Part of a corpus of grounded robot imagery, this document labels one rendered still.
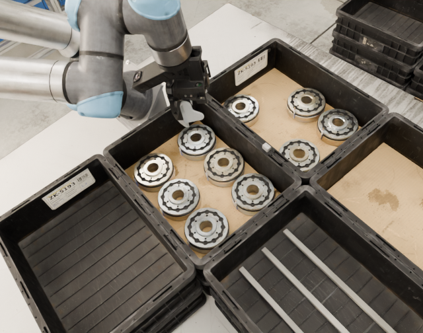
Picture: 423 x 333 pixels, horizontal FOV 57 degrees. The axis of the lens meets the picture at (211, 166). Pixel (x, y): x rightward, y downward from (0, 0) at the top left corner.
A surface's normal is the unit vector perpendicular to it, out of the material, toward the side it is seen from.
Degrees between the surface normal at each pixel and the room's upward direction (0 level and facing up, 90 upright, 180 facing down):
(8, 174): 0
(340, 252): 0
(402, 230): 0
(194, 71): 98
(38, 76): 37
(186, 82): 8
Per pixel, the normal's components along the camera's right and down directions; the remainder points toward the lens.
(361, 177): -0.11, -0.55
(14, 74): -0.12, 0.05
